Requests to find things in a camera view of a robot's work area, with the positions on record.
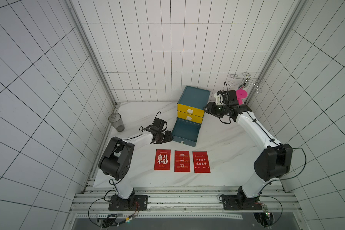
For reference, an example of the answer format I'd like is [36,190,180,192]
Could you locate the red postcard with white characters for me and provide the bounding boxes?
[154,149,171,171]

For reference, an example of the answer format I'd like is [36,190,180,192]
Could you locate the teal drawer cabinet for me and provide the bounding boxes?
[177,86,210,109]

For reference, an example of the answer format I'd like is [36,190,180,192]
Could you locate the chrome stand with pink cups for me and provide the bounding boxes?
[229,72,262,105]

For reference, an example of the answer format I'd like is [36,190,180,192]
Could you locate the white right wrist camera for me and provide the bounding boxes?
[214,91,224,105]

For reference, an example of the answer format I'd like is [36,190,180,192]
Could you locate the metal base rail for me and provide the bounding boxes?
[70,186,301,218]

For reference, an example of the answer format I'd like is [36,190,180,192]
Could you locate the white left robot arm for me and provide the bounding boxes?
[94,117,173,211]

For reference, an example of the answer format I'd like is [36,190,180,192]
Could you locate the teal bottom drawer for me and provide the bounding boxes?
[172,118,201,147]

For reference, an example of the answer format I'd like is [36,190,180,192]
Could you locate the red postcard from bottom drawer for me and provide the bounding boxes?
[193,151,210,173]

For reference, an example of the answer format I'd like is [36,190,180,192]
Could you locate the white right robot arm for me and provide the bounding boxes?
[203,102,293,210]

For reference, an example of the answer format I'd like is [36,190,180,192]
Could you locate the clear plastic cup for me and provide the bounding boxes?
[108,113,125,132]

